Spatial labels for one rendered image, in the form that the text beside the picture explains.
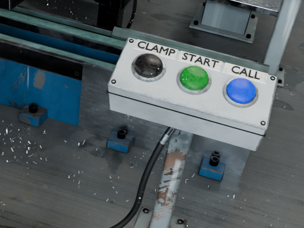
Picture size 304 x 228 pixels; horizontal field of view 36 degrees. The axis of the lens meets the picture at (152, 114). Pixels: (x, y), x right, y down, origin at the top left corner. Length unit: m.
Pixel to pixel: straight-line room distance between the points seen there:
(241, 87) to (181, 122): 0.07
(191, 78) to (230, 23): 0.78
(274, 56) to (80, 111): 0.48
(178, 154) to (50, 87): 0.32
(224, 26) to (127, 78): 0.79
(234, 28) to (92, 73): 0.59
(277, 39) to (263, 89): 0.56
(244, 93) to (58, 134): 0.42
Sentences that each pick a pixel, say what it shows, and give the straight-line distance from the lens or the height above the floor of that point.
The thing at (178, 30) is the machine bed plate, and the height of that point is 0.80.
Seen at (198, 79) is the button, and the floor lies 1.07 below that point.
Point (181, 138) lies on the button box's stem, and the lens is 0.55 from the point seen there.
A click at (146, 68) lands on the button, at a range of 0.50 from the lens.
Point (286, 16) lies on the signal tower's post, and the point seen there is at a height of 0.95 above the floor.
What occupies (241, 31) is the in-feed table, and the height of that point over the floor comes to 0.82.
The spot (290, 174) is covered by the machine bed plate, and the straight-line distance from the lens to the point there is 0.86.
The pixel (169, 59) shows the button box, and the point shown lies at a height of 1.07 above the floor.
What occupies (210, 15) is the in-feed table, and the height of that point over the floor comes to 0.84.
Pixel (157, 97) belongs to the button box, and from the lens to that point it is 0.48.
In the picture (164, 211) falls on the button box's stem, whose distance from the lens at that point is 0.64.
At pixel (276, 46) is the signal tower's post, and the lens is 1.07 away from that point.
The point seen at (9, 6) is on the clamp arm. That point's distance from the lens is 0.75.
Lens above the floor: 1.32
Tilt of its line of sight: 35 degrees down
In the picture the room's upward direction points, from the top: 11 degrees clockwise
